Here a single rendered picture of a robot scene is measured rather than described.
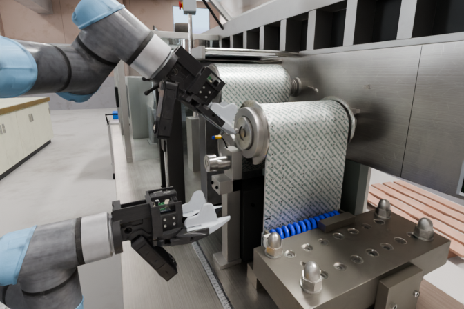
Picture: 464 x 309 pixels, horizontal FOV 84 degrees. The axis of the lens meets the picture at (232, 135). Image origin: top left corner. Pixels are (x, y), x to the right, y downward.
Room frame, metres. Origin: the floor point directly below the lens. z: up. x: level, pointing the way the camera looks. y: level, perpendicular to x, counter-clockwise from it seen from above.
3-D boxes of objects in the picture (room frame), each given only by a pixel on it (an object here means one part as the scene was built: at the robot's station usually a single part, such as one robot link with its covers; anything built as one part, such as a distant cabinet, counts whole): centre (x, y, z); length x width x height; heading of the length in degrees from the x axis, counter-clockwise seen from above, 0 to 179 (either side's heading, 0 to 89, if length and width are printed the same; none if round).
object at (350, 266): (0.47, -0.26, 1.00); 0.40 x 0.16 x 0.06; 115
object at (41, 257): (0.35, 0.30, 1.11); 0.11 x 0.08 x 0.09; 115
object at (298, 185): (0.57, -0.18, 1.12); 0.23 x 0.01 x 0.18; 115
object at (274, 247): (0.44, -0.08, 1.05); 0.04 x 0.04 x 0.04
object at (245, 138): (0.56, -0.03, 1.25); 0.07 x 0.02 x 0.07; 25
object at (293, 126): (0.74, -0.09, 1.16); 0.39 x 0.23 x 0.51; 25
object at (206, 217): (0.44, 0.04, 1.12); 0.09 x 0.03 x 0.06; 106
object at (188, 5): (1.08, 0.17, 1.66); 0.07 x 0.07 x 0.10; 10
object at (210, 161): (0.56, 0.05, 1.18); 0.04 x 0.02 x 0.04; 25
